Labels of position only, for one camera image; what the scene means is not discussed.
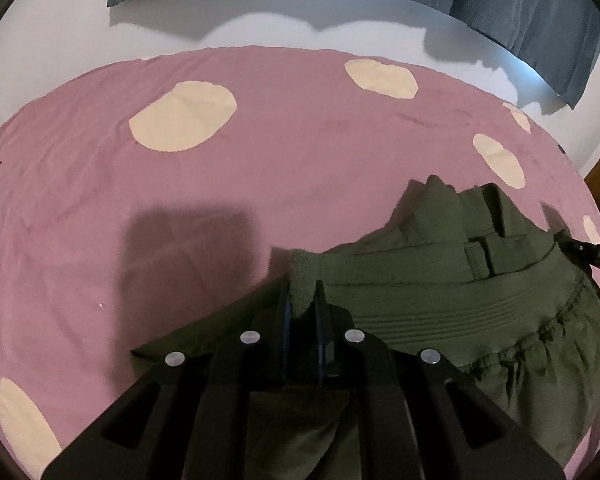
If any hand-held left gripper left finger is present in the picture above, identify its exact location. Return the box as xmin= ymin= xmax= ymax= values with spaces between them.
xmin=40 ymin=280 xmax=291 ymax=480

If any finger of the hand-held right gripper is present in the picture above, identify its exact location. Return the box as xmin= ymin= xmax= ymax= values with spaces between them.
xmin=555 ymin=230 xmax=600 ymax=265

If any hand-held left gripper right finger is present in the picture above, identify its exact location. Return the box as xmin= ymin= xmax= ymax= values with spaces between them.
xmin=314 ymin=280 xmax=566 ymax=480

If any olive green jacket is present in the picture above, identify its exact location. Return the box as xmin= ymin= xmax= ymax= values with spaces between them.
xmin=130 ymin=174 xmax=600 ymax=480

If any pink dotted bed sheet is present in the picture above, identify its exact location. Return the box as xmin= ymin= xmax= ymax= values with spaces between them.
xmin=0 ymin=45 xmax=600 ymax=480

